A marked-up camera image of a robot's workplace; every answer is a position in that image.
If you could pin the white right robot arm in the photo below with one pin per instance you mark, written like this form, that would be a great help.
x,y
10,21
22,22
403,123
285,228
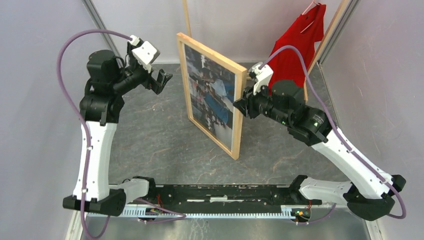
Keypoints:
x,y
369,192

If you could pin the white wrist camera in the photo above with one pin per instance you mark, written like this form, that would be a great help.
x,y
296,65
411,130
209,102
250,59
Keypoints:
x,y
260,73
144,52

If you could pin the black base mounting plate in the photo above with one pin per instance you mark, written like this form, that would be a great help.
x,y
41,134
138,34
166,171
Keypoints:
x,y
227,198

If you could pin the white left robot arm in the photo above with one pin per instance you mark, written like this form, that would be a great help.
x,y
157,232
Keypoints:
x,y
100,109

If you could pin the printed photo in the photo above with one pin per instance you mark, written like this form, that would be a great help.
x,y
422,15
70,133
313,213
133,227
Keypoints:
x,y
212,89

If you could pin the white slotted cable duct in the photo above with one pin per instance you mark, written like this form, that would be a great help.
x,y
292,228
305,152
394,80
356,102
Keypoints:
x,y
135,211

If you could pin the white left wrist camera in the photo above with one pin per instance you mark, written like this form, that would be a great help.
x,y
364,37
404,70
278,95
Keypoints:
x,y
144,52

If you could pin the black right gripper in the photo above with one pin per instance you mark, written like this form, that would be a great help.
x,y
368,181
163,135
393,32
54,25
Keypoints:
x,y
250,99

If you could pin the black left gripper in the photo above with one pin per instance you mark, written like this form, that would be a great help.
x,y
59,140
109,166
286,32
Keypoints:
x,y
157,85

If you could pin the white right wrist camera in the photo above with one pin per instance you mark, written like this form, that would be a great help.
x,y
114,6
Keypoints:
x,y
260,73

